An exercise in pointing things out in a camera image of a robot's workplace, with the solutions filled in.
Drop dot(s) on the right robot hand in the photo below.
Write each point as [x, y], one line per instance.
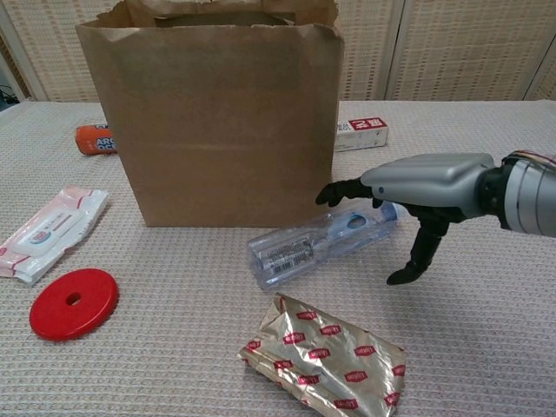
[434, 182]

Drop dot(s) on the clear plastic water bottle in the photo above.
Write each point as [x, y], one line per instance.
[295, 249]

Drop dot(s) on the gold foil tea packet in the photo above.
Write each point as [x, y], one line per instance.
[321, 360]

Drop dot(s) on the brown paper bag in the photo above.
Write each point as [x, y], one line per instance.
[217, 130]

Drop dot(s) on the white red long box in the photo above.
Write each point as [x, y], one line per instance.
[365, 137]

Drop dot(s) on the woven folding screen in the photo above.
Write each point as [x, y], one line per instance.
[456, 52]

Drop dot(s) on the beige woven tablecloth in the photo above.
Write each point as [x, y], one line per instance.
[174, 282]

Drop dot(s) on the orange roll pack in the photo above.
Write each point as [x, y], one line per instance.
[89, 139]

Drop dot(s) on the red round disc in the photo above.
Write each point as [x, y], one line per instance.
[91, 313]

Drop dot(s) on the pink wet wipes pack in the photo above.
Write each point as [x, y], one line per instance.
[48, 230]

